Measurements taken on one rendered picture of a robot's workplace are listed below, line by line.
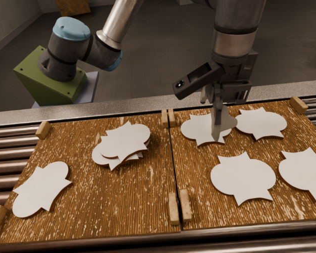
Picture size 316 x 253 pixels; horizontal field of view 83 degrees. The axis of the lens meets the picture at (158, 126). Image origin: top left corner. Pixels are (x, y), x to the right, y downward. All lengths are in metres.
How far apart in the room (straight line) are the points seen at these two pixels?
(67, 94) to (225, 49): 0.67
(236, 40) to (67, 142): 0.51
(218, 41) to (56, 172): 0.48
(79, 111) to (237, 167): 0.57
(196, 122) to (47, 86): 0.61
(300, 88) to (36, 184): 0.90
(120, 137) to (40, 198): 0.23
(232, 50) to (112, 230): 0.42
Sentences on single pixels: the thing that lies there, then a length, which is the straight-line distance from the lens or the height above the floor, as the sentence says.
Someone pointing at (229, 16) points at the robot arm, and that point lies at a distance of 0.36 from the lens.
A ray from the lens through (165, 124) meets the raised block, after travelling 0.53.
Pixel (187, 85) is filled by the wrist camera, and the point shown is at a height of 1.11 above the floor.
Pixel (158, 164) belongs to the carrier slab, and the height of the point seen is 0.94.
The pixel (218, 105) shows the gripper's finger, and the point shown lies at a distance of 0.41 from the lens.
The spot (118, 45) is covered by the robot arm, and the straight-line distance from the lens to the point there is 0.83.
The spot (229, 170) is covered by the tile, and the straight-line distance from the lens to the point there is 0.46.
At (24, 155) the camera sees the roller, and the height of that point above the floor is 0.91.
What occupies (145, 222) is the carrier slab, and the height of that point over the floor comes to 0.94.
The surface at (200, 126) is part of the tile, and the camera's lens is 0.54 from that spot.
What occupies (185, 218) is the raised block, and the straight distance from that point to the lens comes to 0.39.
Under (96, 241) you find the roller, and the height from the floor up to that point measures 0.91.
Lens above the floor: 1.34
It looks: 47 degrees down
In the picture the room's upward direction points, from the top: 7 degrees counter-clockwise
